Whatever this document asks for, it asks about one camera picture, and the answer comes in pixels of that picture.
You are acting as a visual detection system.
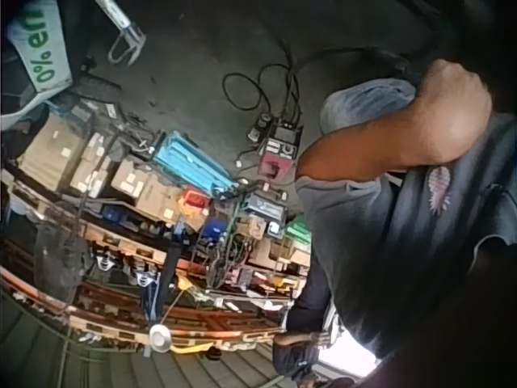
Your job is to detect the black cables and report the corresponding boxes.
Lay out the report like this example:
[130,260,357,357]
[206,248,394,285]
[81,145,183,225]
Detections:
[221,38,308,122]

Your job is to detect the shelf with cardboard boxes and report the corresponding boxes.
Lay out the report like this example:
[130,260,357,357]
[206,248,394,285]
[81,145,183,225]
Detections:
[0,99,191,259]

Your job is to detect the wire rack with devices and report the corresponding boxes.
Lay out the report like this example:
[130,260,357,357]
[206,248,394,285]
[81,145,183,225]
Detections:
[188,183,294,302]

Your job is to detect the blue plastic crate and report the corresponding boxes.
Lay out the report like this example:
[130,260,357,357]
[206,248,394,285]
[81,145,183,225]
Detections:
[152,130,237,196]

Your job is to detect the red plastic box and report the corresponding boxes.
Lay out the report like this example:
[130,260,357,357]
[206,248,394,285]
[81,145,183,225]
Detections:
[180,188,212,217]

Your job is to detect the white round lamp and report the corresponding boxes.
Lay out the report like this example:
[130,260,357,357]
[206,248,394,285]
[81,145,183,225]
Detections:
[148,323,174,353]

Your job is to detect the green plastic crate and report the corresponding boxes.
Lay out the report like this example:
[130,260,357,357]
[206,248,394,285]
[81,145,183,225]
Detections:
[284,216,313,246]

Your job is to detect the black power strip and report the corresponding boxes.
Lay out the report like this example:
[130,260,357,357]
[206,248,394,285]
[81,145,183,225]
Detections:
[246,114,272,143]

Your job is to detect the white banner with green print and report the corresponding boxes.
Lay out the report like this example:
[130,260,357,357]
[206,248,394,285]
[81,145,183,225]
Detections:
[6,0,74,95]

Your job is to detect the grey metal stand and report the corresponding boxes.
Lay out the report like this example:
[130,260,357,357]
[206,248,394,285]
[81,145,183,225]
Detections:
[95,0,147,66]

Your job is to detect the red and black machine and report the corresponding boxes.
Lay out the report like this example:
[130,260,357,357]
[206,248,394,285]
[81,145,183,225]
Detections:
[256,117,305,179]

